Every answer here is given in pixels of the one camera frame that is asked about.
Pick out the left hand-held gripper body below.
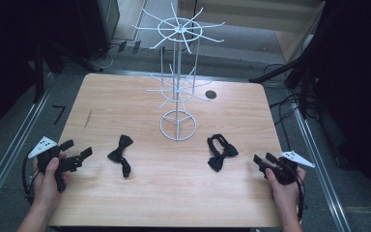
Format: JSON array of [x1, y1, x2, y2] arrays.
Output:
[[27, 135, 84, 193]]

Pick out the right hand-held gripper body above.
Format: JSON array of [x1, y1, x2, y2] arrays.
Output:
[[258, 150, 316, 186]]

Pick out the black bow tie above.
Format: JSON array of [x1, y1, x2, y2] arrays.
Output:
[[207, 133, 240, 173], [106, 134, 134, 179]]

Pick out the white wire display rack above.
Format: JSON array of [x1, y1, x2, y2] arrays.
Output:
[[130, 2, 226, 142]]

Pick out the person's right hand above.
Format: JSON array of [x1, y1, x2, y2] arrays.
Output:
[[264, 165, 307, 211]]

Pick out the person's left hand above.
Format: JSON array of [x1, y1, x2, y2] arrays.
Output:
[[32, 151, 71, 207]]

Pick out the black metal stand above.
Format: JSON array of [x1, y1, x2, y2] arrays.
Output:
[[33, 40, 46, 104]]

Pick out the black slanted stand bar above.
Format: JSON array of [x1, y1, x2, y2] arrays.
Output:
[[248, 52, 308, 84]]

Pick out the dark cabinet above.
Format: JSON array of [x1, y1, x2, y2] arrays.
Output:
[[75, 0, 121, 61]]

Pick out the light wooden furniture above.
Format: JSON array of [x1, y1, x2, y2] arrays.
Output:
[[177, 0, 327, 64]]

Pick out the aluminium floor rail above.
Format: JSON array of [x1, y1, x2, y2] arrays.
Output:
[[0, 74, 54, 223], [293, 105, 353, 232]]

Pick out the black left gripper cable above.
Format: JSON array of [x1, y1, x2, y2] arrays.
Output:
[[21, 152, 36, 205]]

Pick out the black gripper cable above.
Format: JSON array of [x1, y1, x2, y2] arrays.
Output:
[[295, 177, 305, 222], [21, 152, 36, 205]]

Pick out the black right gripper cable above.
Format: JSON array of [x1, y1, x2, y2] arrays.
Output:
[[295, 177, 305, 222]]

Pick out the black floor cables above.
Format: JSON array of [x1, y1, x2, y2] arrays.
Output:
[[268, 62, 318, 153]]

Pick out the pale floor cable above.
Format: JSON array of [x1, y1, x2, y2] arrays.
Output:
[[100, 43, 122, 71]]

